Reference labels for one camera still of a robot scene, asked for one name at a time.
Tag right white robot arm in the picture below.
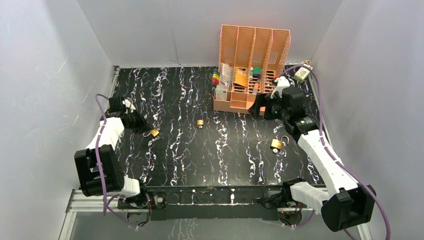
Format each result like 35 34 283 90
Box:
248 87 376 232

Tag orange plastic file organizer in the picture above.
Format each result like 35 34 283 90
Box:
212 24 291 114

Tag right brass padlock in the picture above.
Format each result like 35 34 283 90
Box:
270 135 290 154

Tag brass padlock with keys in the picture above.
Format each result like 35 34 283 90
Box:
142 128 160 138

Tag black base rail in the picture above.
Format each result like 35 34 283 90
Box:
147 185 289 221

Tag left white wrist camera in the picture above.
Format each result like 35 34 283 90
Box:
123 98 136 114

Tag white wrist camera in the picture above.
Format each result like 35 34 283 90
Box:
123 98 136 114
270 76 291 99

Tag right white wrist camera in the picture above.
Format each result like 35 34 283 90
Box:
270 76 291 99

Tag orange booklet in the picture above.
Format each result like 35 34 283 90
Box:
233 67 248 88

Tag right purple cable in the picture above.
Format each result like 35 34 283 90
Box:
281 64 392 240

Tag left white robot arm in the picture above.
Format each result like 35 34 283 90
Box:
74 96 154 208

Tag middle brass long-shackle padlock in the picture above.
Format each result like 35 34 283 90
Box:
196 111 208 129

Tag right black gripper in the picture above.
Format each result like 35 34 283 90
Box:
247 93 289 122

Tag white card boxes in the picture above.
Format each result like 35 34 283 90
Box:
215 63 234 101

